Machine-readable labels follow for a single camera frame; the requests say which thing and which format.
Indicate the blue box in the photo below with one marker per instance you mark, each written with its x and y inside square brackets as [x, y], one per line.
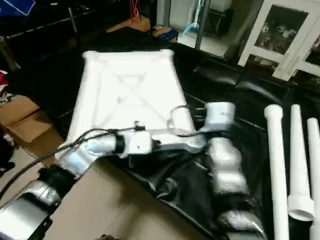
[167, 34]

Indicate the teal and white pole tool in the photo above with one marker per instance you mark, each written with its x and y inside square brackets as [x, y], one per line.
[192, 22]

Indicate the dark metal stand pole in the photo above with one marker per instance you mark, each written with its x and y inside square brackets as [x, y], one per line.
[201, 25]

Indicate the brown cardboard box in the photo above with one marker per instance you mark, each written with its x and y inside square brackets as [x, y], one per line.
[22, 122]

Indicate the red and white cloth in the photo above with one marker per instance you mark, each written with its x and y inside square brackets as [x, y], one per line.
[2, 80]

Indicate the grey metal post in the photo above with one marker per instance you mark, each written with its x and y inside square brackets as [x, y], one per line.
[74, 22]

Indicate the white plastic table leg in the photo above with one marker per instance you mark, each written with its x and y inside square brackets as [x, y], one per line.
[277, 165]
[299, 165]
[315, 165]

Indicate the black mat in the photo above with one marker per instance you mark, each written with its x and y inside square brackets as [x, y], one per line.
[200, 200]

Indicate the white glass-door cabinet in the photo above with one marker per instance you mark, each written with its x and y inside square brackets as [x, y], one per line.
[285, 35]

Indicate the white plastic table top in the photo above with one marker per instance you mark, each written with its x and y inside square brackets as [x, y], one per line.
[130, 90]

